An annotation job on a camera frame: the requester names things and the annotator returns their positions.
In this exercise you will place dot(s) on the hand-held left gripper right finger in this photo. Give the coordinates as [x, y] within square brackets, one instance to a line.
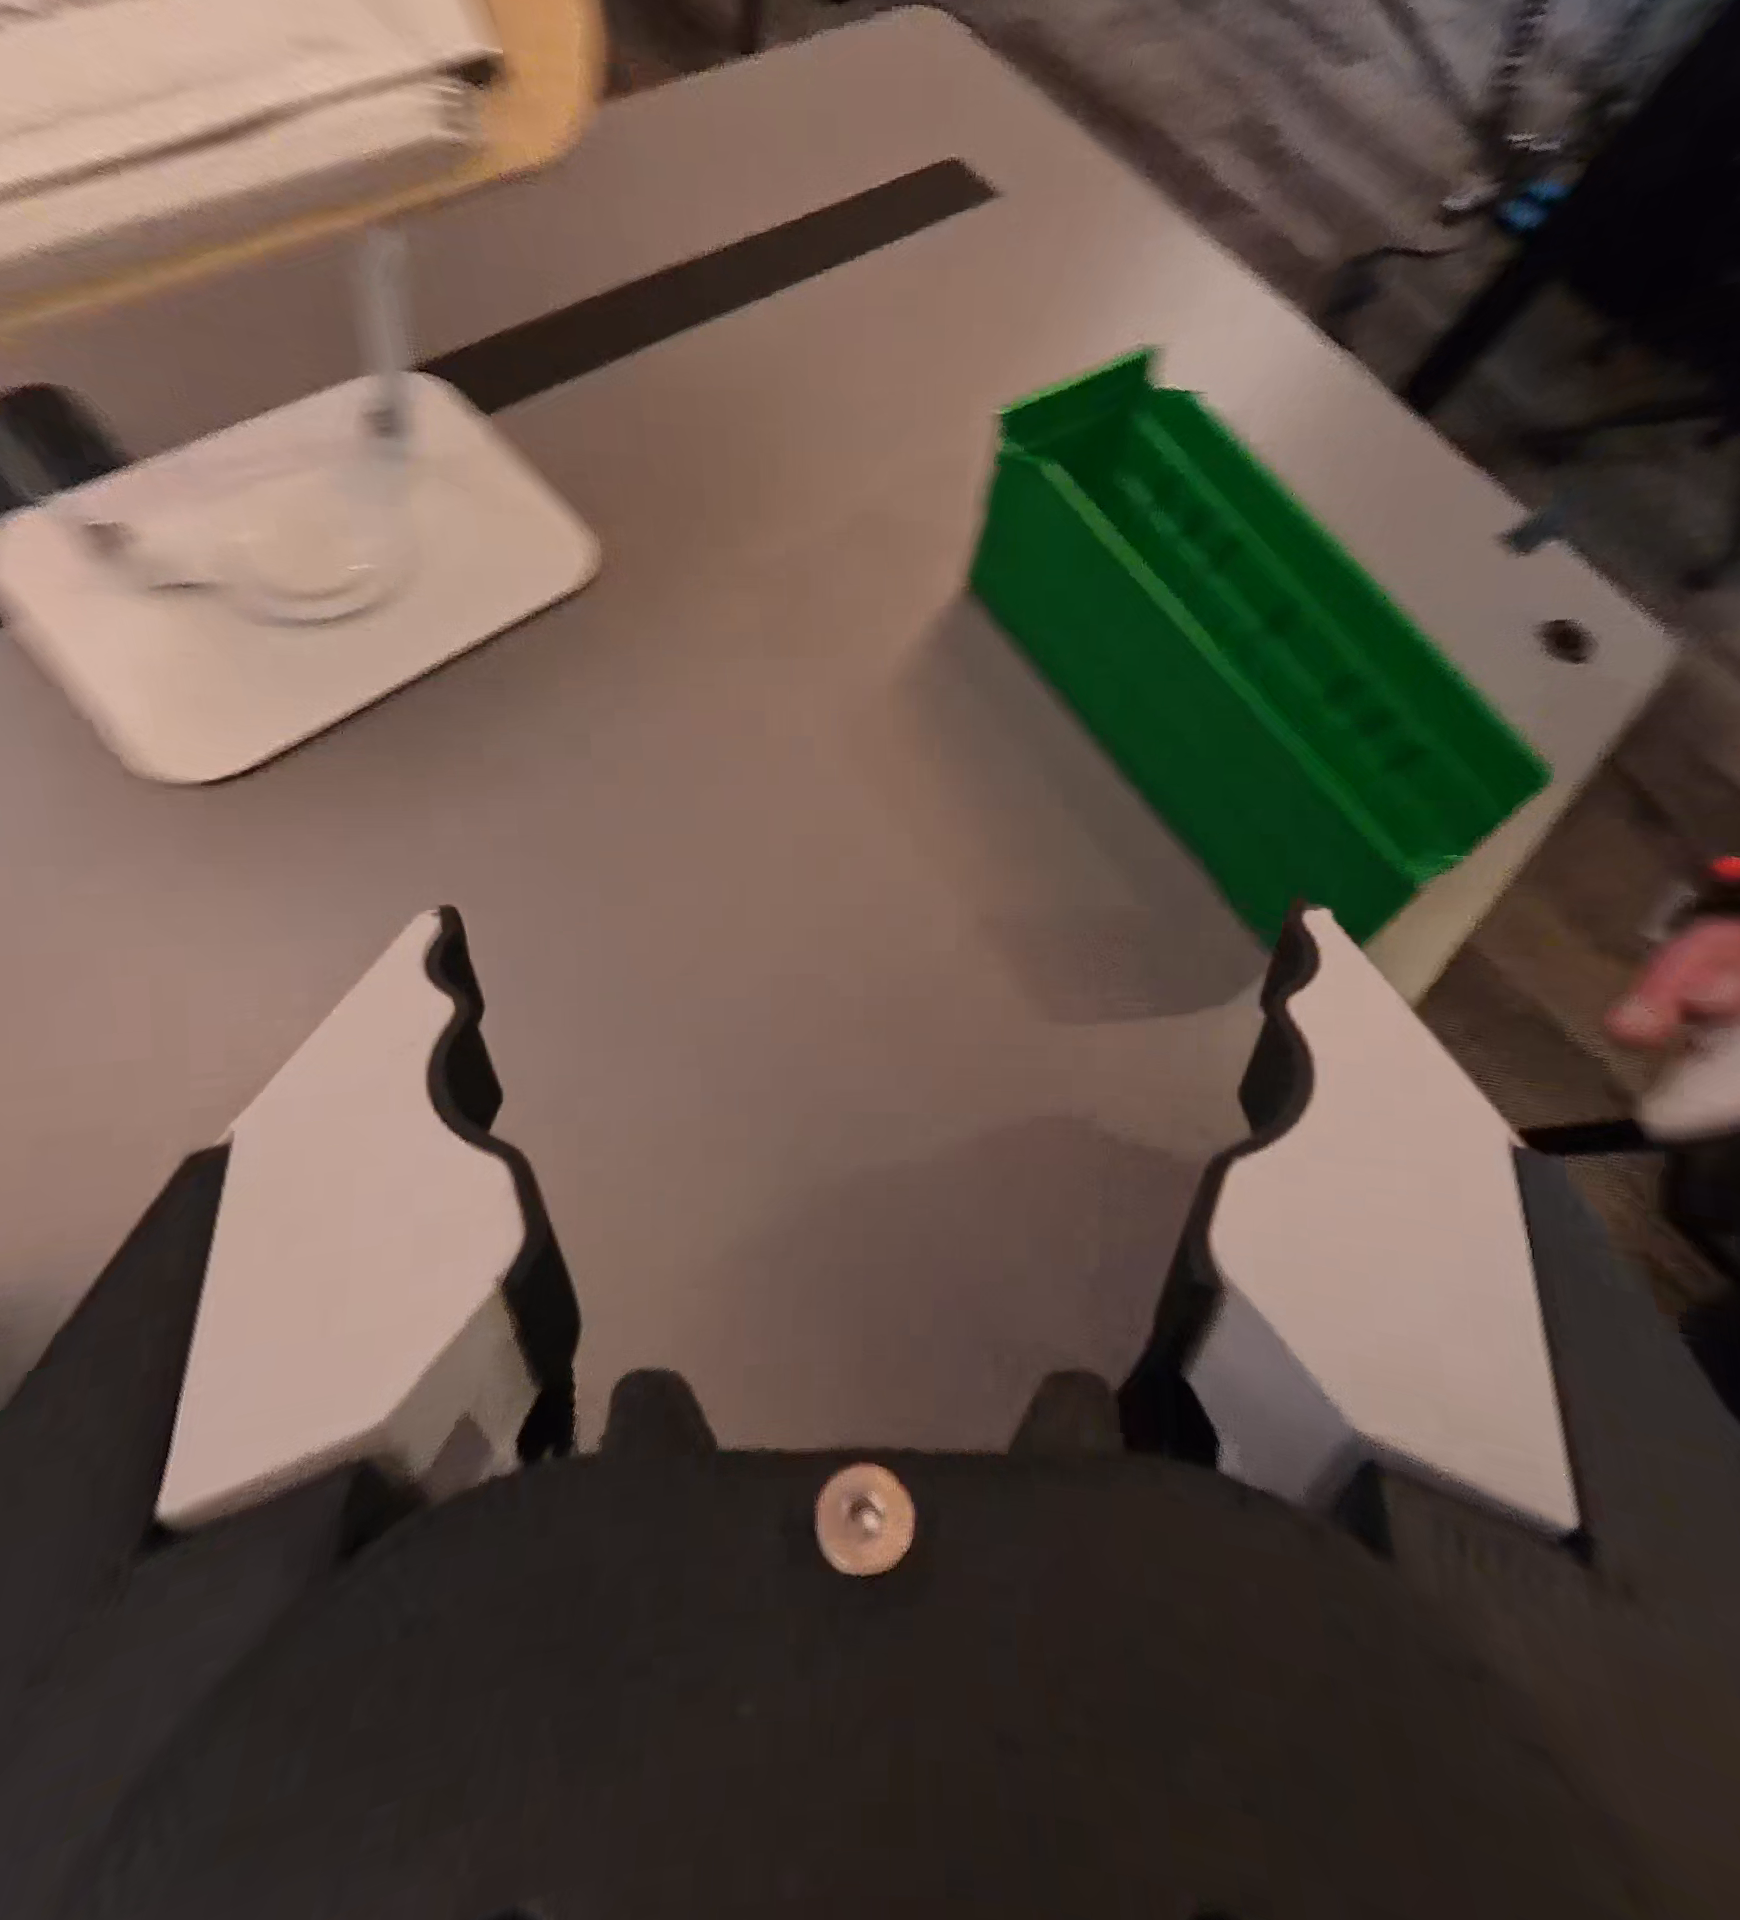
[1396, 1244]

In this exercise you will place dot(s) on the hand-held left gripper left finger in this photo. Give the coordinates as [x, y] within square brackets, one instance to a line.
[346, 1244]

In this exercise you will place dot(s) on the green plastic bin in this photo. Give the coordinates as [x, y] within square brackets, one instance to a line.
[1186, 706]

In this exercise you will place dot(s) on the person's right hand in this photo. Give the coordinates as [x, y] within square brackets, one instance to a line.
[1725, 974]

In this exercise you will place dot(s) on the round metal table grommet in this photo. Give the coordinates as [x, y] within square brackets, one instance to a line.
[1567, 640]

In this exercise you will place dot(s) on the black tape strip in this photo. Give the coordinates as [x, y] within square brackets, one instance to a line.
[734, 256]

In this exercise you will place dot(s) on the printed instruction sheet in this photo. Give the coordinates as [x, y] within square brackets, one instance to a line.
[136, 90]

